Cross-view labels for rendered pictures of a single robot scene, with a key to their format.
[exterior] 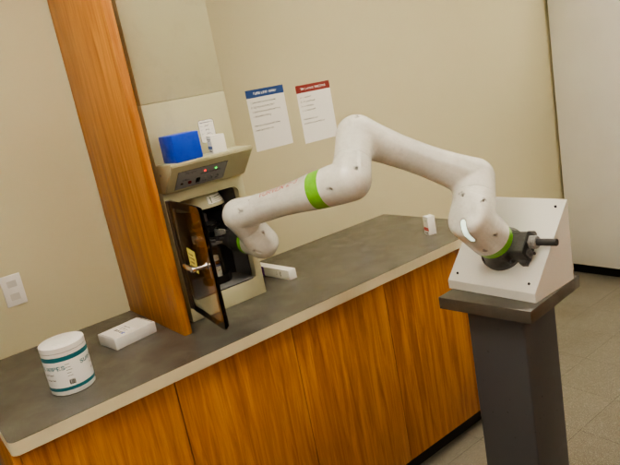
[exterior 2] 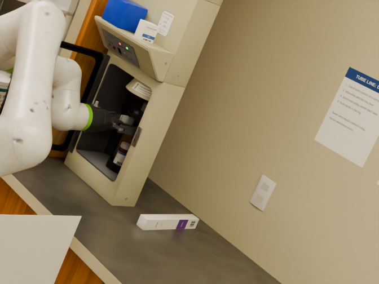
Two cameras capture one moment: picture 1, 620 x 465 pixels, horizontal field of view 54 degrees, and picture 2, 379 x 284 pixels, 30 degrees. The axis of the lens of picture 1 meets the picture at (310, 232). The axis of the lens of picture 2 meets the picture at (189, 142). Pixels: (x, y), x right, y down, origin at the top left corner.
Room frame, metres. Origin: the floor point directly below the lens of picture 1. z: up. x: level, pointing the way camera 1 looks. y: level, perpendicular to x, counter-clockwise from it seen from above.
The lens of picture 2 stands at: (1.87, -2.08, 1.81)
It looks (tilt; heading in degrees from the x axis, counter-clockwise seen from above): 13 degrees down; 76
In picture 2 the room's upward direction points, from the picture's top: 24 degrees clockwise
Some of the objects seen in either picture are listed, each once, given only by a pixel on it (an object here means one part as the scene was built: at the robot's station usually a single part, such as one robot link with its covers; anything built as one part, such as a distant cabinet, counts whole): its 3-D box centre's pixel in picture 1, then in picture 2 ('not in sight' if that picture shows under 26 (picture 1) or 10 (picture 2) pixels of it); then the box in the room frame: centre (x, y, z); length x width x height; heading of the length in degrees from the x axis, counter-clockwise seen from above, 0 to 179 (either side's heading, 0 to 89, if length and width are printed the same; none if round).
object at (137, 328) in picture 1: (127, 333); not in sight; (2.03, 0.69, 0.96); 0.16 x 0.12 x 0.04; 134
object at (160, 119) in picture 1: (192, 205); (151, 92); (2.26, 0.41, 1.32); 0.32 x 0.25 x 0.77; 126
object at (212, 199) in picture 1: (199, 198); (151, 88); (2.26, 0.38, 1.34); 0.18 x 0.18 x 0.05
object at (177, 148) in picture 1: (180, 147); (124, 13); (2.07, 0.37, 1.55); 0.10 x 0.10 x 0.09; 36
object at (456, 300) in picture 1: (508, 292); not in sight; (1.86, -0.60, 0.92); 0.32 x 0.32 x 0.04; 41
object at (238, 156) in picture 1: (208, 169); (128, 48); (2.12, 0.30, 1.46); 0.32 x 0.11 x 0.10; 126
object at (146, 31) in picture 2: (216, 143); (146, 31); (2.15, 0.26, 1.54); 0.05 x 0.05 x 0.06; 23
